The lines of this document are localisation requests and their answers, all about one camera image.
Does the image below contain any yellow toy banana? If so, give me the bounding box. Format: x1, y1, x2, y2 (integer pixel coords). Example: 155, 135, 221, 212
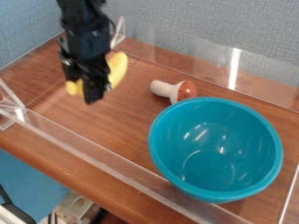
66, 52, 129, 99

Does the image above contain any small orange object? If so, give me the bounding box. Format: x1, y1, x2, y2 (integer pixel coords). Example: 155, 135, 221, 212
178, 80, 198, 101

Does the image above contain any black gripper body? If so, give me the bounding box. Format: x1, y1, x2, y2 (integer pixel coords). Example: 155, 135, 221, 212
59, 14, 115, 63

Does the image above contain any blue plastic bowl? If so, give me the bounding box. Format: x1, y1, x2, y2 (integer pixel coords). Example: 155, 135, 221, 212
149, 97, 285, 203

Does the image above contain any white toy object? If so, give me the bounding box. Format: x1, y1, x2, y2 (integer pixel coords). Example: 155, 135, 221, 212
150, 80, 182, 104

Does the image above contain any black chair part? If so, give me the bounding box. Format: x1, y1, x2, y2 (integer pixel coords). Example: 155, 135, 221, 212
0, 185, 37, 224

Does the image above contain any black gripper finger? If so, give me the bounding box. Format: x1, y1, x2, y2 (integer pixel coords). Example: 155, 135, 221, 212
61, 49, 81, 81
82, 58, 111, 104

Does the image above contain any clear acrylic barrier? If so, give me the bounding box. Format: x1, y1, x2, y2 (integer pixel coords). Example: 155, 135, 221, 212
115, 39, 299, 113
0, 80, 251, 224

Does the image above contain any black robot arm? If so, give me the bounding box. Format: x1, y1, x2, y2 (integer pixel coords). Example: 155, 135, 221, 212
57, 0, 115, 104

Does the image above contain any white power strip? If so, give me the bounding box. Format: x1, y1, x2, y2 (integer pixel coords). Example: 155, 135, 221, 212
47, 192, 101, 224

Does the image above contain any clear acrylic back barrier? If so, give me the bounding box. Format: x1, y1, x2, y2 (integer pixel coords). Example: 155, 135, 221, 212
115, 39, 299, 113

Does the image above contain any clear acrylic corner bracket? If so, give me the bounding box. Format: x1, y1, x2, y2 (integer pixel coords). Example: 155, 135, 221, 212
111, 17, 126, 48

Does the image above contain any clear acrylic front barrier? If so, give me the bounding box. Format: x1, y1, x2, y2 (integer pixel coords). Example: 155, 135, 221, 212
0, 80, 251, 224

